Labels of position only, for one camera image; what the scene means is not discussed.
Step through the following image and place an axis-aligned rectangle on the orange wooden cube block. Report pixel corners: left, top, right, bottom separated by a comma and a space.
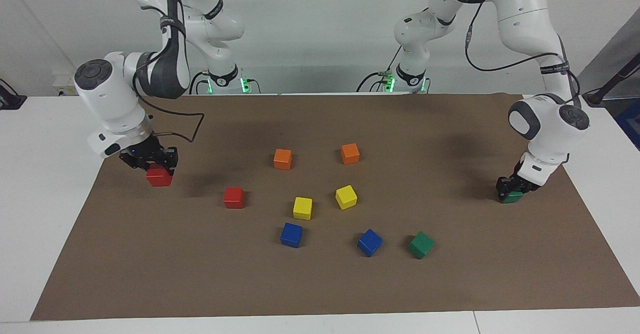
273, 148, 293, 170
340, 143, 361, 165

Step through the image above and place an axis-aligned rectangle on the black tripod pole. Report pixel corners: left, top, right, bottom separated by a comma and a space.
582, 54, 640, 107

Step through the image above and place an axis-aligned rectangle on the blue box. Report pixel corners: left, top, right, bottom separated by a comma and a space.
616, 99, 640, 151

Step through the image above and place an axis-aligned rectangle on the black stand base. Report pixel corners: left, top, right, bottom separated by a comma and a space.
0, 78, 27, 111

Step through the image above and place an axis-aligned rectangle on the black base power cable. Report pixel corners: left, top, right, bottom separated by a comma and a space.
355, 45, 402, 93
188, 71, 212, 96

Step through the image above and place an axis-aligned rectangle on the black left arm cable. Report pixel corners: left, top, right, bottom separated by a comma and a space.
427, 0, 584, 109

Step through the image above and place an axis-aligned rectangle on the brown paper table mat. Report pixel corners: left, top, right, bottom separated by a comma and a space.
30, 93, 640, 321

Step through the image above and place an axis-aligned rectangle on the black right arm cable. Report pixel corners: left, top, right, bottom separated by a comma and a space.
132, 49, 206, 144

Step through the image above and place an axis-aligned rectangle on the red wooden cube block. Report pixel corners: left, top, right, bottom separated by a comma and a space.
223, 187, 245, 209
146, 164, 174, 188

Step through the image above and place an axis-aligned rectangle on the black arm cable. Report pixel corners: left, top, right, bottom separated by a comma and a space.
132, 49, 206, 144
427, 0, 584, 109

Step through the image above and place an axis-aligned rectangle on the yellow wooden cube block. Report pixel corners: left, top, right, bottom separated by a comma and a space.
335, 185, 358, 210
292, 197, 313, 220

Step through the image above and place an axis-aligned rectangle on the white wall socket box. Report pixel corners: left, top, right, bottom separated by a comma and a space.
52, 73, 77, 97

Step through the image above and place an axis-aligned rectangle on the blue wooden cube block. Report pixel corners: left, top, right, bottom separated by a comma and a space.
280, 222, 304, 248
356, 229, 384, 258

